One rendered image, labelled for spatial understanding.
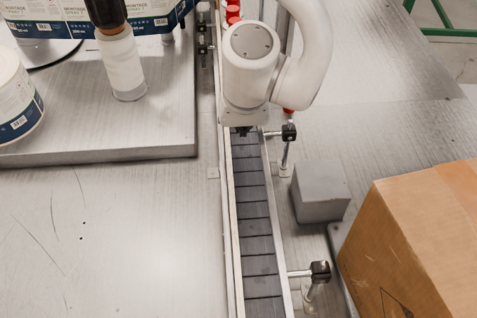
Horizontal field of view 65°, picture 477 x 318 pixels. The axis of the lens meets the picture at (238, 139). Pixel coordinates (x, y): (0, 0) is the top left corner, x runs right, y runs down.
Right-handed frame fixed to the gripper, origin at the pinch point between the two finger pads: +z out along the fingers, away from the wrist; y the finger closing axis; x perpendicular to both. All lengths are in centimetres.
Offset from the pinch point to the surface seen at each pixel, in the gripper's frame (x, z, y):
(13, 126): -5, 4, 52
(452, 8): -155, 157, -183
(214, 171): 6.9, 9.3, 7.0
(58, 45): -38, 19, 51
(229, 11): -27.3, -5.1, 1.1
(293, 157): 4.5, 10.5, -12.4
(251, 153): 4.4, 5.1, -1.9
